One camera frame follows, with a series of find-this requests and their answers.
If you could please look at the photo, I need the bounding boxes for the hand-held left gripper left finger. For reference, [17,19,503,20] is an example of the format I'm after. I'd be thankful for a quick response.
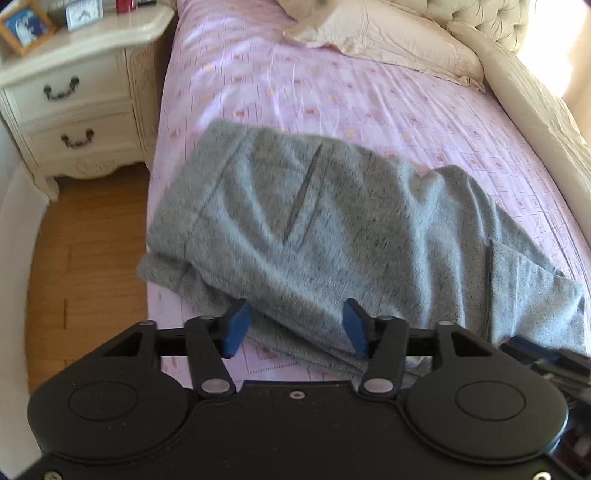
[102,298,254,400]

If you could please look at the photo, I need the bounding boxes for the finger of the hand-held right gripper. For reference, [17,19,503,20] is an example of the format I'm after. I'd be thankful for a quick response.
[501,335,591,376]

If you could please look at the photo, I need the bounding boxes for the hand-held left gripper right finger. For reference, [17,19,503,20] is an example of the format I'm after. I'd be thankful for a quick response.
[342,298,495,400]

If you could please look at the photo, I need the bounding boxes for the grey pants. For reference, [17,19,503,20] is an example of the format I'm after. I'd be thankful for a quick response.
[137,117,591,380]

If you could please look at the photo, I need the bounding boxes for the cream nightstand drawer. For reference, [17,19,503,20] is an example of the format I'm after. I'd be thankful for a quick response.
[4,52,134,124]
[19,111,145,172]

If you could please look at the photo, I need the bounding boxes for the pink patterned bed sheet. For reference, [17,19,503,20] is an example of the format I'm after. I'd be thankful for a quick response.
[147,0,591,384]

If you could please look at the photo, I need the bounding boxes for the cream duvet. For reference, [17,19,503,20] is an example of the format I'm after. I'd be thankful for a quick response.
[447,21,591,241]

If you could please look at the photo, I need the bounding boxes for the beige pillow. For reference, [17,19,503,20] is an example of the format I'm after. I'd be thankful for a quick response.
[283,0,488,93]

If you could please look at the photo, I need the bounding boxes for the cream nightstand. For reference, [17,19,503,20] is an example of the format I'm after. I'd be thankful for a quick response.
[0,4,176,202]

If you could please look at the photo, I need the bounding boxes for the white alarm clock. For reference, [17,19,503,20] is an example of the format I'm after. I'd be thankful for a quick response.
[65,0,105,31]

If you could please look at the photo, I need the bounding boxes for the dark metal drawer handle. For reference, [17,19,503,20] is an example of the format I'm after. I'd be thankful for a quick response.
[43,76,81,101]
[61,130,95,149]

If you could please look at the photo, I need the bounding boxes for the wooden photo frame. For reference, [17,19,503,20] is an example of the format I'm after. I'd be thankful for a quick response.
[0,0,59,57]

